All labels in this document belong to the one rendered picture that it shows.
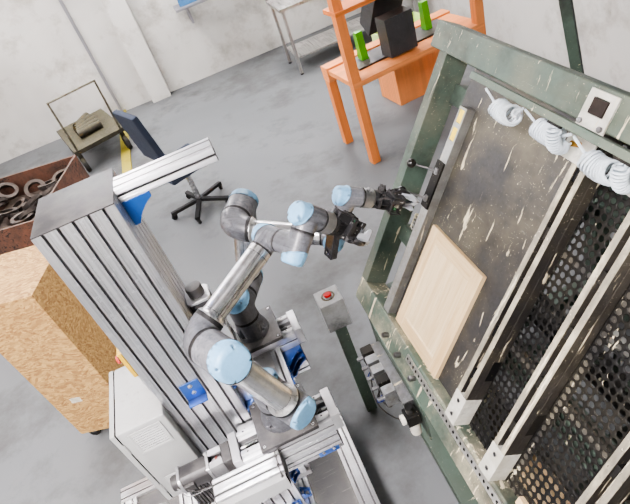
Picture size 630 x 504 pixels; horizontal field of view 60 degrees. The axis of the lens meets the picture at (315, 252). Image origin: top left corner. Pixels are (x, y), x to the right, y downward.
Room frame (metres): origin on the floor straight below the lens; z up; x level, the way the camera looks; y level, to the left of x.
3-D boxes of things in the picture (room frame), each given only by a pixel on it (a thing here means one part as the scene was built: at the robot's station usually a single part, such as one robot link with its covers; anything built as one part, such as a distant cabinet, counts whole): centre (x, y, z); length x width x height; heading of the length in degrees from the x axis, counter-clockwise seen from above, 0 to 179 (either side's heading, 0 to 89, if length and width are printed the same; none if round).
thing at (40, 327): (2.68, 1.59, 0.63); 0.50 x 0.42 x 1.25; 169
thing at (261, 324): (1.79, 0.38, 1.09); 0.15 x 0.15 x 0.10
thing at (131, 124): (4.92, 0.92, 0.57); 0.67 x 0.64 x 1.15; 99
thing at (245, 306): (1.80, 0.38, 1.20); 0.13 x 0.12 x 0.14; 157
